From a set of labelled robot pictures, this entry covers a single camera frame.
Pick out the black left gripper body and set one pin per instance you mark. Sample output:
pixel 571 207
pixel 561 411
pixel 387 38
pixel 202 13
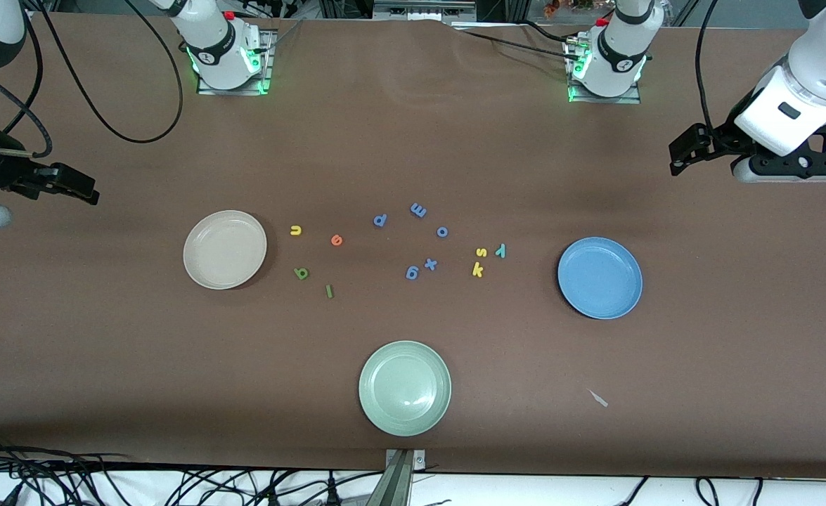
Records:
pixel 724 135

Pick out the teal letter y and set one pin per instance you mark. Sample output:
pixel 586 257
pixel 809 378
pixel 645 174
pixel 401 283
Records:
pixel 500 251

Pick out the yellow letter k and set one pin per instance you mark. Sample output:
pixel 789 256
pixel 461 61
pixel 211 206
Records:
pixel 477 269

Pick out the green letter b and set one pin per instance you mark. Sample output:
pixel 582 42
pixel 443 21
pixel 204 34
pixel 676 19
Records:
pixel 304 275

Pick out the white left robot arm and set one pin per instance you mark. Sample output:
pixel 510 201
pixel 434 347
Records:
pixel 620 49

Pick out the blue round plate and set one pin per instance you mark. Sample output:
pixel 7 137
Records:
pixel 599 277

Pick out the beige round plate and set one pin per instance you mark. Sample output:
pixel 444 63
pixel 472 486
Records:
pixel 224 249

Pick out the grey paper scrap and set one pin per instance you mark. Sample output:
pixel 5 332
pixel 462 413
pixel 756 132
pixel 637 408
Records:
pixel 599 399

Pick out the blue letter m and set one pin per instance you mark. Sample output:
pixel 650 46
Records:
pixel 418 210

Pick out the blue letter x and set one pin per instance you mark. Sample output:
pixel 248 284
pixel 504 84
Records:
pixel 430 265

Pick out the brown table cover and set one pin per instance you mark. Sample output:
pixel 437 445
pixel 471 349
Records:
pixel 412 140

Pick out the blue letter g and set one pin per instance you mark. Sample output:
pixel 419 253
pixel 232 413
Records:
pixel 410 274

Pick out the blue letter p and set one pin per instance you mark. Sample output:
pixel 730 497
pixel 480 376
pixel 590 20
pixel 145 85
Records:
pixel 380 221

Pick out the pale green round plate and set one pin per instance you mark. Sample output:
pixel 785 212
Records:
pixel 404 388

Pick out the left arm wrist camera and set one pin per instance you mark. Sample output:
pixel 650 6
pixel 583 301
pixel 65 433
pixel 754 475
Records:
pixel 771 169

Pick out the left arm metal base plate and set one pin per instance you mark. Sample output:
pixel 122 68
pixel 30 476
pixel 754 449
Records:
pixel 606 100

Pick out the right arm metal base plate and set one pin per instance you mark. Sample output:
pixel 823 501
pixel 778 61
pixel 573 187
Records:
pixel 233 91

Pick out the aluminium frame beam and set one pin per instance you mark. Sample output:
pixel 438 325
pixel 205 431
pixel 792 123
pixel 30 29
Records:
pixel 423 10

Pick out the metal table edge bracket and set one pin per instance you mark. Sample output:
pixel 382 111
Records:
pixel 400 485

